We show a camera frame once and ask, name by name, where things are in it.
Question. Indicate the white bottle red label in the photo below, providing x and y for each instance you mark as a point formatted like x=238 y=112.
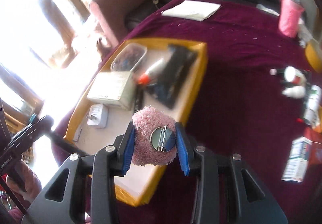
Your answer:
x=293 y=74

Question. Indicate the white and blue box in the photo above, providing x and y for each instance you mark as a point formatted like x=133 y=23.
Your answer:
x=295 y=161

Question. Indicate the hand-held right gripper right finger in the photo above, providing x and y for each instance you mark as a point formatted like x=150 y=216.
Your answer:
x=183 y=153

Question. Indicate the white tissue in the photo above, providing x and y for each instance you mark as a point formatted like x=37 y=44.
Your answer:
x=305 y=33

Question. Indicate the white charger plug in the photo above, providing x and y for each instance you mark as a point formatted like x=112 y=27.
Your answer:
x=98 y=116

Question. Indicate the person's left forearm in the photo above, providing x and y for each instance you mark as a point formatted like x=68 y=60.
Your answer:
x=31 y=181

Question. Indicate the yellow cardboard box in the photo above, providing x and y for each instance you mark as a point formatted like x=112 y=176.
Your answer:
x=198 y=63

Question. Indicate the brown tape roll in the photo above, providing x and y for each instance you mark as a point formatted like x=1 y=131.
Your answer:
x=314 y=58

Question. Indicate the red snack packet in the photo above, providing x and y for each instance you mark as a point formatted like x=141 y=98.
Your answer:
x=315 y=143

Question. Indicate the pink knitted sleeve bottle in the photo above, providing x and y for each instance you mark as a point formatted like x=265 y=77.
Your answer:
x=290 y=18

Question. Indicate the white paper sheet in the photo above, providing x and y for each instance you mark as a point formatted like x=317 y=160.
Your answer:
x=191 y=9

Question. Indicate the clear plastic container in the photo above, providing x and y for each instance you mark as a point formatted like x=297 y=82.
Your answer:
x=128 y=56

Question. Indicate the maroon armchair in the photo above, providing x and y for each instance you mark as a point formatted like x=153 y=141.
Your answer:
x=113 y=12

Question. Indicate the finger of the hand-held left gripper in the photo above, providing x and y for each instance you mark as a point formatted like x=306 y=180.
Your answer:
x=37 y=128

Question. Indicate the small white bottle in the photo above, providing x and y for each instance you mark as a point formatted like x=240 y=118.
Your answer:
x=293 y=92

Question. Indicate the pink fluffy brooch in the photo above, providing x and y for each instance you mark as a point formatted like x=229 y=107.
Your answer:
x=143 y=123

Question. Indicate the white bottle green label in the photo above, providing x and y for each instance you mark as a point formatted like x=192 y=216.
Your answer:
x=312 y=105

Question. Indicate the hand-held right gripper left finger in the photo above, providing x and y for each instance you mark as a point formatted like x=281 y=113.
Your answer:
x=128 y=151

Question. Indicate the white bottle orange cap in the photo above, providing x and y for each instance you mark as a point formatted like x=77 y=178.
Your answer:
x=154 y=69

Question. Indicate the large white medicine box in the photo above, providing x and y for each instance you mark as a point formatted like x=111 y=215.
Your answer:
x=110 y=85

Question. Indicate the black gold-patterned snack packet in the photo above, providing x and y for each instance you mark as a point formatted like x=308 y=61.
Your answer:
x=173 y=80

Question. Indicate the black flashlight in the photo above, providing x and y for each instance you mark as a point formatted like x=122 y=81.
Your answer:
x=138 y=100

